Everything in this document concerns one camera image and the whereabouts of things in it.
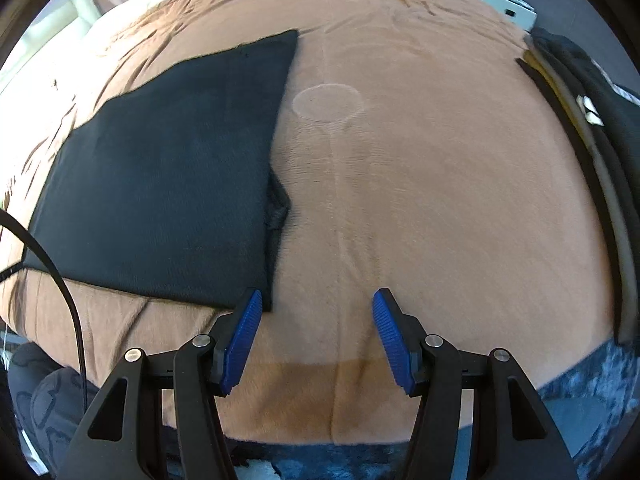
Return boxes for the black cable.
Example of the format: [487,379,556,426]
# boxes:
[0,210,89,408]

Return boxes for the pile of dark clothes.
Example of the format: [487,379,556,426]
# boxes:
[516,26,640,345]

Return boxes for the brown fleece blanket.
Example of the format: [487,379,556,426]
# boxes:
[0,0,617,447]

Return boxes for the dark blue patterned bedsheet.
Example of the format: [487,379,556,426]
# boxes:
[220,340,632,480]

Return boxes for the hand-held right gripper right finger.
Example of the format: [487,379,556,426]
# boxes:
[372,288,585,480]

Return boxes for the black garment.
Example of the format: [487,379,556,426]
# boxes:
[22,29,300,313]

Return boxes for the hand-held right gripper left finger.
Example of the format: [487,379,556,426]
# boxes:
[59,288,264,480]

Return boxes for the person's patterned grey pants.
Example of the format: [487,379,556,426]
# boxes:
[5,342,103,478]

